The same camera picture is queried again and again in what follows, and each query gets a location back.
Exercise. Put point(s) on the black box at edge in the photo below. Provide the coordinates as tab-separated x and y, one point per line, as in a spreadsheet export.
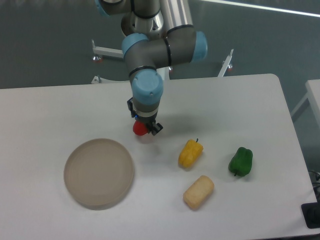
311	214

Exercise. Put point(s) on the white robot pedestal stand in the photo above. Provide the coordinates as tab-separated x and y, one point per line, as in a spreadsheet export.
104	52

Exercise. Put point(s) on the white side table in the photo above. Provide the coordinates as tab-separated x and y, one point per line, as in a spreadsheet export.
310	99

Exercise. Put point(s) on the beige bread loaf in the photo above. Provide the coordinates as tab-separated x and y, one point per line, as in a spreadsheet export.
198	192

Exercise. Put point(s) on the beige round plate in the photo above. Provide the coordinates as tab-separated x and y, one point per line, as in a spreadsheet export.
99	173

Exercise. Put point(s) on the green pepper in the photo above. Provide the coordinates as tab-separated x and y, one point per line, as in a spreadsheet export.
241	162

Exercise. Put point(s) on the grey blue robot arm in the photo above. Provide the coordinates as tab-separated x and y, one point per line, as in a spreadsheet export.
158	34

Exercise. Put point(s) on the yellow pepper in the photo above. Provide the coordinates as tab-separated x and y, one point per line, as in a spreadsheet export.
190	153

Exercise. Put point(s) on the red pepper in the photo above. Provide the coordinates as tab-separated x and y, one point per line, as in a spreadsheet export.
139	128

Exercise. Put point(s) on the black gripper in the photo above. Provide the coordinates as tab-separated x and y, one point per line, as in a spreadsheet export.
153	127

